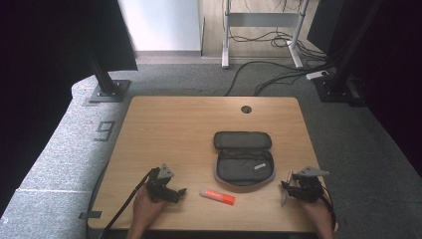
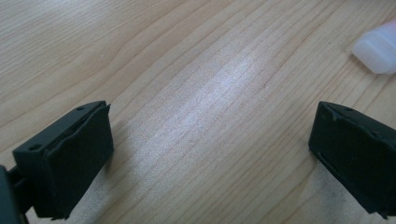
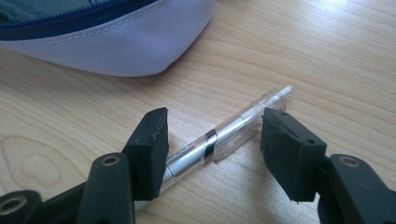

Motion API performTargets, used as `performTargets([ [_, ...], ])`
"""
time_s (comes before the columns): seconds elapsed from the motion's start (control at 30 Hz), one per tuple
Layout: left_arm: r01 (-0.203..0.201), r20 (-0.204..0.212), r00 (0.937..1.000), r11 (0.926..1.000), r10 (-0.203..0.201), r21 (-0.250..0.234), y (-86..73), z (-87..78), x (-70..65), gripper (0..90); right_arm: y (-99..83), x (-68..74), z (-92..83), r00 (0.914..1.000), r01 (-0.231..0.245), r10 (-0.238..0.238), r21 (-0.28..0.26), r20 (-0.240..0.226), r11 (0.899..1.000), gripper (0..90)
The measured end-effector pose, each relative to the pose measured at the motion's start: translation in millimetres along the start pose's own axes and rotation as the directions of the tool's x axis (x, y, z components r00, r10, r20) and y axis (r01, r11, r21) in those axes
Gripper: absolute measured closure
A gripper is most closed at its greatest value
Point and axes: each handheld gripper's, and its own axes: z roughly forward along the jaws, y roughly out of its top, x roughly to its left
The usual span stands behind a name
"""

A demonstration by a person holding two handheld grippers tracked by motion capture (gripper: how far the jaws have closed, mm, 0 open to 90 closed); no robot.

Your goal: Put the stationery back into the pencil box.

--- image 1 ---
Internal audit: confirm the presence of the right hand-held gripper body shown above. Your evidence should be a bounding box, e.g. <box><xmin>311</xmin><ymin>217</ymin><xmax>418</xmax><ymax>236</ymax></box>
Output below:
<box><xmin>292</xmin><ymin>165</ymin><xmax>331</xmax><ymax>204</ymax></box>

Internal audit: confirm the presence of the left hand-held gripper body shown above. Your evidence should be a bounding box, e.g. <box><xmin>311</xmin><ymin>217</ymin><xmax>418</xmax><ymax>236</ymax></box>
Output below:
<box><xmin>144</xmin><ymin>162</ymin><xmax>182</xmax><ymax>204</ymax></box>

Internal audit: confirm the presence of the black and grey pencil case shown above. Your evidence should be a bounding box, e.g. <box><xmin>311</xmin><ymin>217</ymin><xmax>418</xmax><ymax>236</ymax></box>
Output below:
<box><xmin>213</xmin><ymin>130</ymin><xmax>277</xmax><ymax>187</ymax></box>

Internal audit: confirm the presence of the person's left hand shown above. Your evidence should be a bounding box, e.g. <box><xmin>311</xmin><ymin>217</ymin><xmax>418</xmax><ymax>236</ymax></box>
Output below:
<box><xmin>131</xmin><ymin>185</ymin><xmax>167</xmax><ymax>230</ymax></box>

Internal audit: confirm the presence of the person's right hand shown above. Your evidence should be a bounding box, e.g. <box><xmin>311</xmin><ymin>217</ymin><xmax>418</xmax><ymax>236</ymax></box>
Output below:
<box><xmin>300</xmin><ymin>195</ymin><xmax>334</xmax><ymax>231</ymax></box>

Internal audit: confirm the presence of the orange glue stick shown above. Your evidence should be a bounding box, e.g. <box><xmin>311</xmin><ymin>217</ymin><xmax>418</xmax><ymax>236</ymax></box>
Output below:
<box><xmin>199</xmin><ymin>187</ymin><xmax>237</xmax><ymax>206</ymax></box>

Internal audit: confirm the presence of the white power strip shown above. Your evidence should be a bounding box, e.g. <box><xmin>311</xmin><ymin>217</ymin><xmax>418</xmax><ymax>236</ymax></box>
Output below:
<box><xmin>305</xmin><ymin>70</ymin><xmax>330</xmax><ymax>81</ymax></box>

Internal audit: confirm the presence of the black metal stand grey base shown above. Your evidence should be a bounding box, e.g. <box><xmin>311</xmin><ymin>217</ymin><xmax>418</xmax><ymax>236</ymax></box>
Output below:
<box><xmin>87</xmin><ymin>49</ymin><xmax>132</xmax><ymax>104</ymax></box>

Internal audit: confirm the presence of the black curtain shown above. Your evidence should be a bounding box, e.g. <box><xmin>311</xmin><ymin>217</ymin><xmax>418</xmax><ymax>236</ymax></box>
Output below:
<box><xmin>0</xmin><ymin>0</ymin><xmax>139</xmax><ymax>217</ymax></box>
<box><xmin>307</xmin><ymin>0</ymin><xmax>422</xmax><ymax>178</ymax></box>

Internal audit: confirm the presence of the white panel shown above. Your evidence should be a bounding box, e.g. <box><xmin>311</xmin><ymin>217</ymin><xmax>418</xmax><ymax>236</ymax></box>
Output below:
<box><xmin>117</xmin><ymin>0</ymin><xmax>203</xmax><ymax>53</ymax></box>

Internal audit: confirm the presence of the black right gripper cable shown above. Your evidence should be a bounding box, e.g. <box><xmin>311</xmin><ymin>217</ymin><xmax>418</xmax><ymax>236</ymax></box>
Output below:
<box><xmin>317</xmin><ymin>184</ymin><xmax>337</xmax><ymax>231</ymax></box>

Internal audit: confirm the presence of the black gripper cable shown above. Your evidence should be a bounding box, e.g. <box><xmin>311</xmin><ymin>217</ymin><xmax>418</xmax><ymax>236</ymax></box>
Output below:
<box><xmin>98</xmin><ymin>166</ymin><xmax>160</xmax><ymax>239</ymax></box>
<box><xmin>317</xmin><ymin>184</ymin><xmax>337</xmax><ymax>231</ymax></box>

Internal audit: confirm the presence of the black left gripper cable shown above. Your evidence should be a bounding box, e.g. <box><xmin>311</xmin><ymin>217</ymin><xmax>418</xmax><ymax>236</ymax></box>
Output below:
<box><xmin>98</xmin><ymin>166</ymin><xmax>160</xmax><ymax>239</ymax></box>

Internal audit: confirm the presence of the bundle of black floor cables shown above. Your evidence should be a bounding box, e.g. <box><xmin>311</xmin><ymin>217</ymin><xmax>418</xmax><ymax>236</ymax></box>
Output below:
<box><xmin>224</xmin><ymin>28</ymin><xmax>339</xmax><ymax>98</ymax></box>

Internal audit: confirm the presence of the white desk frame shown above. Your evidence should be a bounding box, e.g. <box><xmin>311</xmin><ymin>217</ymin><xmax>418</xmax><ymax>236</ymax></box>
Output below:
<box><xmin>221</xmin><ymin>0</ymin><xmax>312</xmax><ymax>70</ymax></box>

